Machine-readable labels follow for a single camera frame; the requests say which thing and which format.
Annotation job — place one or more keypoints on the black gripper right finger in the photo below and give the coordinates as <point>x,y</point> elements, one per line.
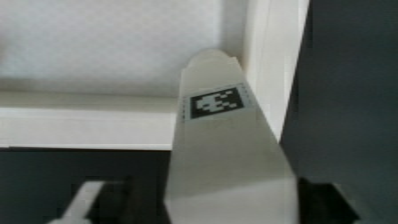
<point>324,208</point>

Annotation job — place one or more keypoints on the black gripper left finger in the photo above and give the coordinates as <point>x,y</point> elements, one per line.
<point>113,202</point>

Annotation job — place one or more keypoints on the white desk leg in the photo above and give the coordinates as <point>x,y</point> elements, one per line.
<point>232,183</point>

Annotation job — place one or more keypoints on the white desk top panel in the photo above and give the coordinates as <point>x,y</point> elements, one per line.
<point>93,53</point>

